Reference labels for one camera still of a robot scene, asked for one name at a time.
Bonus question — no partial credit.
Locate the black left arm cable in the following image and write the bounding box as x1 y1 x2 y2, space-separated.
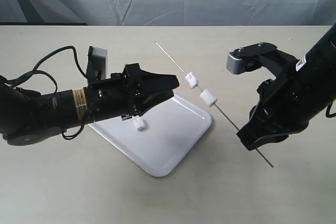
5 46 90 141

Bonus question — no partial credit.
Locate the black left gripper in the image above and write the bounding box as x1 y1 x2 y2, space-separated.
83 63 180 123

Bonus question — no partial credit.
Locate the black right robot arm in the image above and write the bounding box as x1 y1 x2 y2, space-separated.
237 26 335 151

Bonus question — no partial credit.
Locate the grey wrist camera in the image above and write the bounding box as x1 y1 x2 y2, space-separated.
226 41 295 78
86 46 108 82

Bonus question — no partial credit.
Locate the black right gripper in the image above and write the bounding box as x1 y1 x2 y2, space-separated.
237 76 309 151

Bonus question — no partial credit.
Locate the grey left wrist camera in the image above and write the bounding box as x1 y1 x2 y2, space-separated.
86 46 108 82

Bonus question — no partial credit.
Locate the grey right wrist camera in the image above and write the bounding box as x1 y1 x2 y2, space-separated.
226 41 295 78

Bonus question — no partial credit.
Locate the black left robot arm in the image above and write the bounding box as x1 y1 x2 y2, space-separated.
1 63 179 146

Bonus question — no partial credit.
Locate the thin metal needle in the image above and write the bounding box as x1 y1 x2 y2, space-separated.
154 40 274 168

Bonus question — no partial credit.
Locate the white plastic tray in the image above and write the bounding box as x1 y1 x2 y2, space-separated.
90 95 212 177

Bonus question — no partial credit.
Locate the white marshmallow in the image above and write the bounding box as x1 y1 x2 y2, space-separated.
185 72 198 89
199 89 217 107
133 118 146 131

